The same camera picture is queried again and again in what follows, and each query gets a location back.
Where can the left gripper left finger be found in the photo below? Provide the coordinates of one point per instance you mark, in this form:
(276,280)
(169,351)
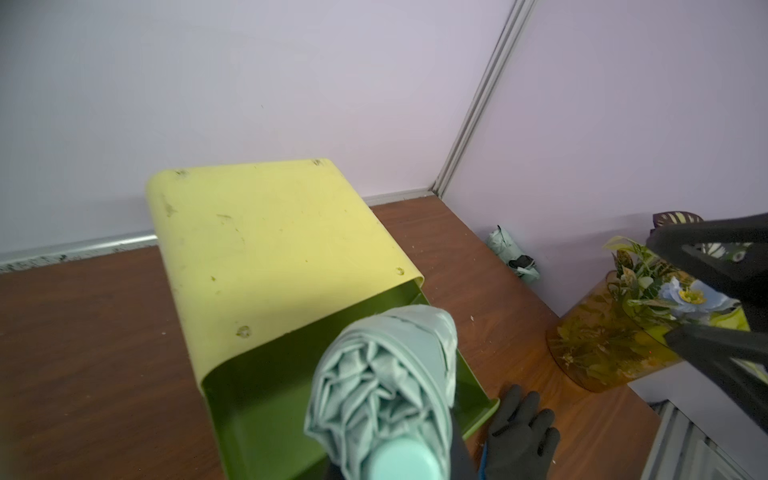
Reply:
(718,354)

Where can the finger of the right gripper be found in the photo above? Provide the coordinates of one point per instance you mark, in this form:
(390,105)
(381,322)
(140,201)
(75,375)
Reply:
(462,466)

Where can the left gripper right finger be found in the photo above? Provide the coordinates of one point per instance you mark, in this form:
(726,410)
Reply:
(728,255)

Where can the mint green umbrella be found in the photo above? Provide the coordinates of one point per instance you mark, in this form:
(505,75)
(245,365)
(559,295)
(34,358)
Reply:
(502,245)
(382,395)

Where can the yellow-green drawer cabinet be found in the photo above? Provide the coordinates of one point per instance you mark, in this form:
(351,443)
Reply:
(267,264)

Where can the black and blue work glove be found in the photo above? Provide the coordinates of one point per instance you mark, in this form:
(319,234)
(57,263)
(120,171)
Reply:
(521,438)

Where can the artificial potted plant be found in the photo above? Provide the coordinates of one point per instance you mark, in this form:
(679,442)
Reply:
(616,333)

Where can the aluminium front rail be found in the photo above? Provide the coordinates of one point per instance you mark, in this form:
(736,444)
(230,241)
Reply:
(681,450)

